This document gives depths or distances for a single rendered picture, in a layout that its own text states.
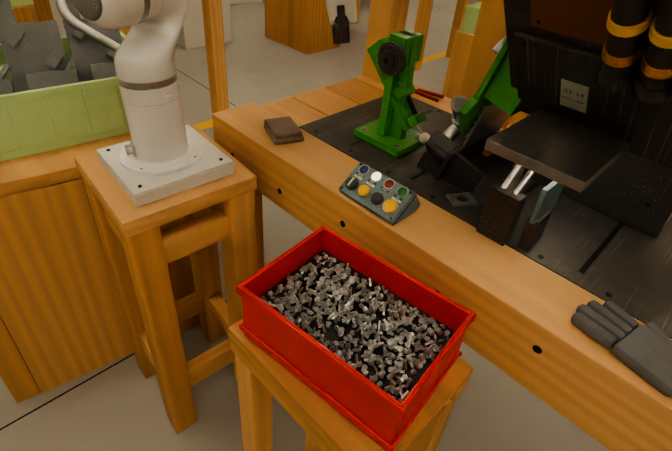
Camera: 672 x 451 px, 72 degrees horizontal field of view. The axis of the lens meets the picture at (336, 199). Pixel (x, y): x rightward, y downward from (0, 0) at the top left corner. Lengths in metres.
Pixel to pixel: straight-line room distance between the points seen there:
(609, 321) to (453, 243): 0.28
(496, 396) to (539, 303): 1.02
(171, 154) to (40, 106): 0.43
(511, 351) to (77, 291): 1.23
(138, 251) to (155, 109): 0.31
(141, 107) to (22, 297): 0.75
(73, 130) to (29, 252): 0.35
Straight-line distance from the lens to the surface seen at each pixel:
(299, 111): 1.37
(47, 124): 1.44
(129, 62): 1.04
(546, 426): 1.86
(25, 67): 1.66
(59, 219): 1.45
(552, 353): 0.85
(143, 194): 1.05
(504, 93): 0.97
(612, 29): 0.67
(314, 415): 0.76
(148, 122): 1.07
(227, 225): 1.19
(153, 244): 1.09
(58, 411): 1.84
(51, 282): 1.57
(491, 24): 1.37
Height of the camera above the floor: 1.47
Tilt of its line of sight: 36 degrees down
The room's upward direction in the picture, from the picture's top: 5 degrees clockwise
